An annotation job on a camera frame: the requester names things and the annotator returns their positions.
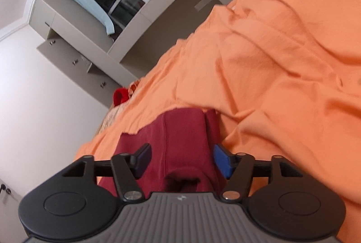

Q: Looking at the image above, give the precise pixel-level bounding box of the bright red cloth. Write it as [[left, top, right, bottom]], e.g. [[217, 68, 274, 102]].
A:
[[113, 88, 130, 107]]

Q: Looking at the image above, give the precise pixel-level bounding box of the grey wardrobe with handles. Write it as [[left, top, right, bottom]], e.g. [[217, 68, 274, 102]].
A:
[[36, 34, 140, 109]]

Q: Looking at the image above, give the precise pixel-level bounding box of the white wall socket panel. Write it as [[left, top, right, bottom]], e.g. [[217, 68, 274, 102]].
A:
[[194, 0, 213, 10]]

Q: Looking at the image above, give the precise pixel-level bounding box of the orange blanket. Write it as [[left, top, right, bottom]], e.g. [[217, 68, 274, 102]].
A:
[[75, 0, 361, 243]]

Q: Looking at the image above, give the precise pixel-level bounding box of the grey built-in desk unit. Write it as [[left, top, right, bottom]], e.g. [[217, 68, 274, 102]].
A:
[[28, 0, 240, 74]]

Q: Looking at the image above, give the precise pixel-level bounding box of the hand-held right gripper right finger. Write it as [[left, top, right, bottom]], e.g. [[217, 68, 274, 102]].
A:
[[213, 144, 304, 202]]

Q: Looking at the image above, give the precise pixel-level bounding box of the small orange cloth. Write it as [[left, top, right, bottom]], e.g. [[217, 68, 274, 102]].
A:
[[128, 80, 141, 97]]

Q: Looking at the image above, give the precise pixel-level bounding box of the light blue curtain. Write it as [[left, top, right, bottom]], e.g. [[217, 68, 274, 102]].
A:
[[60, 0, 116, 36]]

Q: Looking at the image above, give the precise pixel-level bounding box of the dark red long-sleeve shirt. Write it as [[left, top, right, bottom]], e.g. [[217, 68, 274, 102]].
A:
[[97, 108, 228, 194]]

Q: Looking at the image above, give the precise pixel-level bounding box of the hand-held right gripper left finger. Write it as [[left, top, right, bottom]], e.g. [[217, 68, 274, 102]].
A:
[[60, 143, 153, 202]]

